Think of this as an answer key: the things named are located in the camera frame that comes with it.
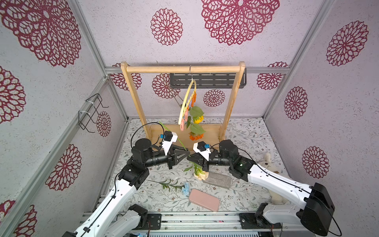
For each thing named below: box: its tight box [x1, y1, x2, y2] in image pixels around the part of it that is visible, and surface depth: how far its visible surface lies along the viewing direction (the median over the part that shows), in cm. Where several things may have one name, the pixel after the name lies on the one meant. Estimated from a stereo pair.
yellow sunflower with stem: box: [186, 105, 205, 129], surface depth 90 cm
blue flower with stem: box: [146, 179, 190, 197], surface depth 87 cm
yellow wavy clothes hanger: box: [177, 64, 197, 125], surface depth 62 cm
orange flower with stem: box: [188, 123, 207, 141], surface depth 85 cm
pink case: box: [188, 188, 221, 212], surface depth 81 cm
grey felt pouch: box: [202, 171, 232, 190], surface depth 86 cm
